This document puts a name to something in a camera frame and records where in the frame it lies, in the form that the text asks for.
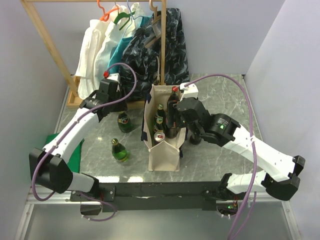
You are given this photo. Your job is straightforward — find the aluminium rail frame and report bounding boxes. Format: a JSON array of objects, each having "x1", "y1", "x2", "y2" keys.
[{"x1": 14, "y1": 181, "x2": 303, "y2": 240}]

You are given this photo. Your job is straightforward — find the wooden clothes rack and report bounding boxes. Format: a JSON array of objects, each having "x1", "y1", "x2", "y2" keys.
[{"x1": 20, "y1": 0, "x2": 167, "y2": 109}]

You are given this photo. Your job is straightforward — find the green cloth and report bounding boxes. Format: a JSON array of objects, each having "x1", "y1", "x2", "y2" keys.
[{"x1": 38, "y1": 132, "x2": 85, "y2": 175}]

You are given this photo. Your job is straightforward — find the green hanger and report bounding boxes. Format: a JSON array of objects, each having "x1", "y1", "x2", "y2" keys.
[{"x1": 113, "y1": 12, "x2": 131, "y2": 31}]

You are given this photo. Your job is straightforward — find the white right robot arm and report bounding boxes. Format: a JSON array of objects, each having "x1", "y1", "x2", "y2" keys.
[{"x1": 173, "y1": 97, "x2": 306, "y2": 201}]

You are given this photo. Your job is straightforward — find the blue wire hanger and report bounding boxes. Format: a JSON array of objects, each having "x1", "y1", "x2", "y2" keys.
[{"x1": 122, "y1": 2, "x2": 145, "y2": 38}]

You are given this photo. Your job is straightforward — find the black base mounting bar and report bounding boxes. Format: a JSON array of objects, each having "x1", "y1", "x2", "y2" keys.
[{"x1": 69, "y1": 181, "x2": 245, "y2": 222}]

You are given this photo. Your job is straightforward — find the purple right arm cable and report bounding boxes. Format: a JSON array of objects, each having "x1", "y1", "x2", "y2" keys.
[{"x1": 184, "y1": 72, "x2": 258, "y2": 240}]

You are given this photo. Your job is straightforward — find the beige canvas tote bag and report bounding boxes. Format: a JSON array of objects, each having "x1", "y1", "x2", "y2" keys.
[{"x1": 141, "y1": 85, "x2": 187, "y2": 172}]

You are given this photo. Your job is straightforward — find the wooden hanger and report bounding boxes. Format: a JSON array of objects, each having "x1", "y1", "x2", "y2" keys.
[{"x1": 144, "y1": 0, "x2": 162, "y2": 49}]

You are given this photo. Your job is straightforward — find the teal shirt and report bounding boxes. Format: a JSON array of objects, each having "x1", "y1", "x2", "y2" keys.
[{"x1": 107, "y1": 16, "x2": 152, "y2": 68}]

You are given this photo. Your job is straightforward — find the pale white blouse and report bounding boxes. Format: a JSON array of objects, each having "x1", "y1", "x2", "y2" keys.
[{"x1": 93, "y1": 5, "x2": 129, "y2": 84}]

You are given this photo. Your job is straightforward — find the silver blue energy drink can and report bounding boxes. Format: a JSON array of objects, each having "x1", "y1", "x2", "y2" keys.
[{"x1": 153, "y1": 130, "x2": 166, "y2": 145}]

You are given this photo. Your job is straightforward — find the orange hanger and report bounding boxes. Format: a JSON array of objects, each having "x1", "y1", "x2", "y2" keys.
[{"x1": 96, "y1": 0, "x2": 119, "y2": 22}]

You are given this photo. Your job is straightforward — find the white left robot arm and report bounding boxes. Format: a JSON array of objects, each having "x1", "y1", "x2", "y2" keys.
[{"x1": 29, "y1": 73, "x2": 127, "y2": 201}]

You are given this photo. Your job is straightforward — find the green bottle front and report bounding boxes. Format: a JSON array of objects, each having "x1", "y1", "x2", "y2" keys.
[{"x1": 111, "y1": 138, "x2": 129, "y2": 162}]

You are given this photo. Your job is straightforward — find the cola bottle front red cap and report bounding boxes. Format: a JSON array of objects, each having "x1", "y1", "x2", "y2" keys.
[{"x1": 165, "y1": 109, "x2": 181, "y2": 140}]

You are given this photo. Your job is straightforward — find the dark patterned shirt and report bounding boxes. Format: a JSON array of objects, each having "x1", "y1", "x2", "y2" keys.
[{"x1": 121, "y1": 8, "x2": 190, "y2": 102}]

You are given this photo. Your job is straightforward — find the white ruffled shirt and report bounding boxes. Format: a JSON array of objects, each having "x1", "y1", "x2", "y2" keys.
[{"x1": 75, "y1": 19, "x2": 109, "y2": 100}]

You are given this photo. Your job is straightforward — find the green glass bottle yellow label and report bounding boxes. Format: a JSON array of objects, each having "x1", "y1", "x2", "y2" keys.
[{"x1": 154, "y1": 103, "x2": 166, "y2": 120}]

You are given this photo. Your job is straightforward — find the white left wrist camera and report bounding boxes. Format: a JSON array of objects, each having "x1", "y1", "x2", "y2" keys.
[{"x1": 103, "y1": 71, "x2": 121, "y2": 83}]

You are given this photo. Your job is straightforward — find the dark cola bottle red cap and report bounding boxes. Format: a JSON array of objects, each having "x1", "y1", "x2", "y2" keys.
[{"x1": 168, "y1": 86, "x2": 180, "y2": 102}]

